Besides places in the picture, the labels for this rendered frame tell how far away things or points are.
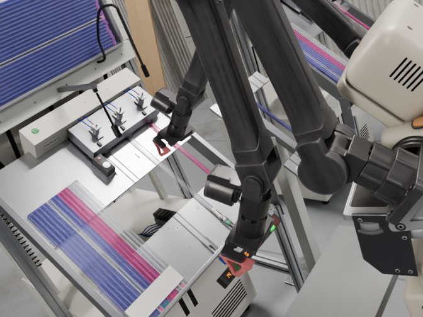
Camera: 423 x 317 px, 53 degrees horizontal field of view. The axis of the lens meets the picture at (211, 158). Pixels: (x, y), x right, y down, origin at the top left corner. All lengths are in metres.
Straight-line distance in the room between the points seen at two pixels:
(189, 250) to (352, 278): 0.51
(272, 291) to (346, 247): 0.86
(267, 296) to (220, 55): 1.75
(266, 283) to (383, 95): 1.70
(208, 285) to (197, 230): 0.50
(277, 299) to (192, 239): 0.89
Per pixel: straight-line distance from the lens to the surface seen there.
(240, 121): 0.71
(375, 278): 1.39
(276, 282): 2.32
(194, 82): 1.22
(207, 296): 1.94
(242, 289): 2.11
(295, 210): 2.01
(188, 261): 1.43
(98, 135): 1.54
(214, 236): 1.48
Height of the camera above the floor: 1.60
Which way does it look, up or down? 25 degrees down
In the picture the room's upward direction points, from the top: 23 degrees counter-clockwise
